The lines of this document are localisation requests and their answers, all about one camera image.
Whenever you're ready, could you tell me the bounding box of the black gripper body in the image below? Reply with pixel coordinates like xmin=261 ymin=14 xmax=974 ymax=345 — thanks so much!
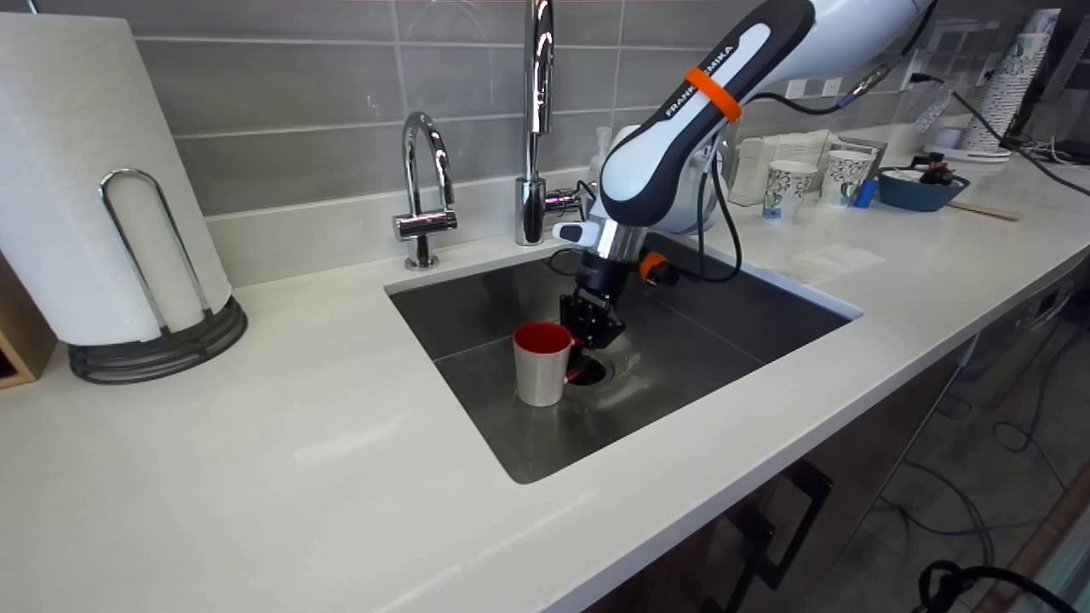
xmin=558 ymin=252 xmax=633 ymax=347

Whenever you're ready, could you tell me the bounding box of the black paper towel holder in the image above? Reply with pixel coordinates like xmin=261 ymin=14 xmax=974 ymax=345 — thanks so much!
xmin=67 ymin=166 xmax=248 ymax=385

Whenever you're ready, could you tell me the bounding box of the stainless steel sink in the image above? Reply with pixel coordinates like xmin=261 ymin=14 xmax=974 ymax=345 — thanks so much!
xmin=391 ymin=234 xmax=850 ymax=485

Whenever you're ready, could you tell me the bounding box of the blue cylindrical cap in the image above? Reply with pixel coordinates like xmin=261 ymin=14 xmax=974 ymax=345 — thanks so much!
xmin=850 ymin=178 xmax=880 ymax=209

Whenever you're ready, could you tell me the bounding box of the blue rimmed white bowl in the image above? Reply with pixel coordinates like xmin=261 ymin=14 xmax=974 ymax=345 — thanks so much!
xmin=880 ymin=166 xmax=967 ymax=212

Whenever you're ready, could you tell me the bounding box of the white mug red interior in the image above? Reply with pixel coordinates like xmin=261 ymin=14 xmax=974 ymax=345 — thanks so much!
xmin=509 ymin=319 xmax=600 ymax=410

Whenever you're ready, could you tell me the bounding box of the patterned paper cup right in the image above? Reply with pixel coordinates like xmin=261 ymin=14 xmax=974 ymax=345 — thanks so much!
xmin=819 ymin=149 xmax=870 ymax=204

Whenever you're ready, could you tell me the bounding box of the white paper towel roll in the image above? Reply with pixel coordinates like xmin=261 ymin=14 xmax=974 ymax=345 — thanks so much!
xmin=0 ymin=9 xmax=209 ymax=345

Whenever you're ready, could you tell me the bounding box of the chrome gooseneck faucet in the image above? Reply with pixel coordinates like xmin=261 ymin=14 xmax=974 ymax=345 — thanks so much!
xmin=513 ymin=0 xmax=593 ymax=244

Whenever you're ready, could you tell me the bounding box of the small chrome tap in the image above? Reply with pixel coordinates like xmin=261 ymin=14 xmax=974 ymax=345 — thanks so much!
xmin=391 ymin=110 xmax=463 ymax=271

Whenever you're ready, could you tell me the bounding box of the patterned paper cup left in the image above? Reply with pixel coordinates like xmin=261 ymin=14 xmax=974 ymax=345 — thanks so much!
xmin=760 ymin=161 xmax=818 ymax=220

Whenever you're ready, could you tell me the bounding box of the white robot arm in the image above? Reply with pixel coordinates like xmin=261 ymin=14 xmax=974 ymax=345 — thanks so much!
xmin=558 ymin=0 xmax=934 ymax=347

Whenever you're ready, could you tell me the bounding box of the patterned paper cup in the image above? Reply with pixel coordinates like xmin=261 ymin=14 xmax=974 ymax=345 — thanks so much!
xmin=760 ymin=161 xmax=818 ymax=220
xmin=819 ymin=149 xmax=870 ymax=204

